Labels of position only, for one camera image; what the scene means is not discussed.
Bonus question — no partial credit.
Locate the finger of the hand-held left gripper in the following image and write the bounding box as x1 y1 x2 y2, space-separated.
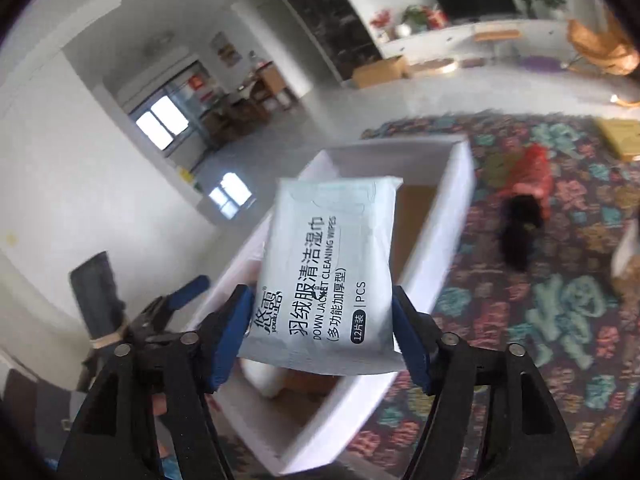
127 275 211 341

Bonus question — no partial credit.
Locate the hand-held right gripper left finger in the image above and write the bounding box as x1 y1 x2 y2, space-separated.
57 284 255 480

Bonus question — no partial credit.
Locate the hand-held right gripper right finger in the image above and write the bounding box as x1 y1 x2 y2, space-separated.
391 285 581 480

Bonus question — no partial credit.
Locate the white storage box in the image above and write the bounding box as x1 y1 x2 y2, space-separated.
182 133 475 478

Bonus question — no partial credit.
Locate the white wipes packet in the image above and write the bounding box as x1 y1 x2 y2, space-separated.
236 176 405 376

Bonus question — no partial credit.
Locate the patterned woven blanket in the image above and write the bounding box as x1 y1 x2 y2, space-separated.
215 110 640 480

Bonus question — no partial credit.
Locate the black fuzzy cloth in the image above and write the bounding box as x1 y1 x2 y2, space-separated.
500 195 546 271

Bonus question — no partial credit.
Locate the glass door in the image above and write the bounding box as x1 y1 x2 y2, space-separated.
120 60 216 161

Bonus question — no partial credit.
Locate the wooden dining chair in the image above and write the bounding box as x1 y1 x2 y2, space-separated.
250 67 296 116

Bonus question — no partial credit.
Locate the cardboard box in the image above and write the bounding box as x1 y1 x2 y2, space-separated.
352 56 408 88

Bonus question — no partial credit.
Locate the round wooden tray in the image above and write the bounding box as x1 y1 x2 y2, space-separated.
420 57 458 75

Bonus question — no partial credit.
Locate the flat yellow box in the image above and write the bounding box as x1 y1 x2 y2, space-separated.
594 116 640 162

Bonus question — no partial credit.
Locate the black display cabinet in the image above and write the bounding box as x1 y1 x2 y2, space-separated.
257 0 383 81

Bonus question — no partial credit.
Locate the white television cabinet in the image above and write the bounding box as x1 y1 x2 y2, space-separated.
380 17 576 61

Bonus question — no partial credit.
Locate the purple round rug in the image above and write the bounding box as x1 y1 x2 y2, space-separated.
520 56 561 72

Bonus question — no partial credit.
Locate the wooden bench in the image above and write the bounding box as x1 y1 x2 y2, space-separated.
472 30 522 58

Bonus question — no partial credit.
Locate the red flower bouquet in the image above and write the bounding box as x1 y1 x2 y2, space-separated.
370 9 393 41

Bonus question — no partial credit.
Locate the bushy green potted plant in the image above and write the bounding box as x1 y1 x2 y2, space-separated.
401 5 431 33

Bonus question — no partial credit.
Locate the orange lounge chair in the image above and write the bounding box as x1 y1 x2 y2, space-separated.
565 17 640 76

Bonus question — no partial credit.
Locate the large green potted plant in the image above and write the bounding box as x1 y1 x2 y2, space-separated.
535 0 568 20

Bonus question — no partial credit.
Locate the framed wall picture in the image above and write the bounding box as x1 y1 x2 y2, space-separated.
210 31 237 67

